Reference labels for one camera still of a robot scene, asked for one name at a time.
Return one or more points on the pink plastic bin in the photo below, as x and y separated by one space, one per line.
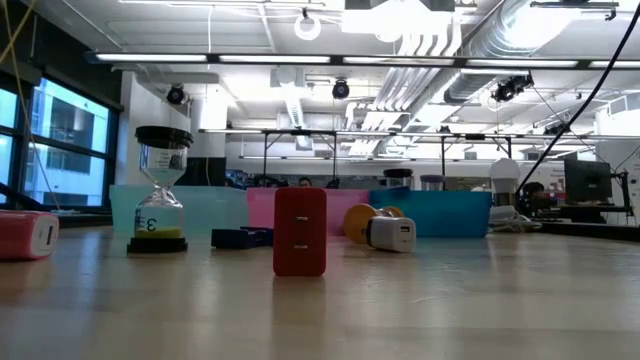
260 210

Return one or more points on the purple capped hourglass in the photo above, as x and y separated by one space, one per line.
432 178

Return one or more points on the teal plastic bin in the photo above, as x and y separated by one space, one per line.
450 212

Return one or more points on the large window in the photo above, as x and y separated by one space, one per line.
70 125

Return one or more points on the silver ventilation duct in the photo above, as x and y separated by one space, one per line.
500 40

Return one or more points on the black capped yellow sand hourglass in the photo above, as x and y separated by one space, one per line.
159 220

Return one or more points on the orange capped hourglass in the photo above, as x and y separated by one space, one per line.
357 222

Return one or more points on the black ceiling camera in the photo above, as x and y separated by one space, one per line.
341 89
176 95
510 89

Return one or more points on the black monitor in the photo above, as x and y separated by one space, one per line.
587 180

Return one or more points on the green plastic bin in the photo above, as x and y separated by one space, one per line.
215 210

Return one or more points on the black capped blue sand hourglass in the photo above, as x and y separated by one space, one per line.
398 173

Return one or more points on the white cube charger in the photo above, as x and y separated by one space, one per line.
392 234

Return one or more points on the pink charger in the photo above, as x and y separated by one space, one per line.
22 235

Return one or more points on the person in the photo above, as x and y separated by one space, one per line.
305 182
535 190

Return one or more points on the red long charger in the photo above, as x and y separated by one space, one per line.
300 250

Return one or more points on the long ceiling light bar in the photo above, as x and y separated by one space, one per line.
275 59

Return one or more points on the white light bulb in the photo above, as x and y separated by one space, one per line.
504 172

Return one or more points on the dark blue digital timer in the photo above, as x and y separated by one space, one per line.
267 236
232 239

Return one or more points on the black metal rack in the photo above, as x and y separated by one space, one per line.
300 133

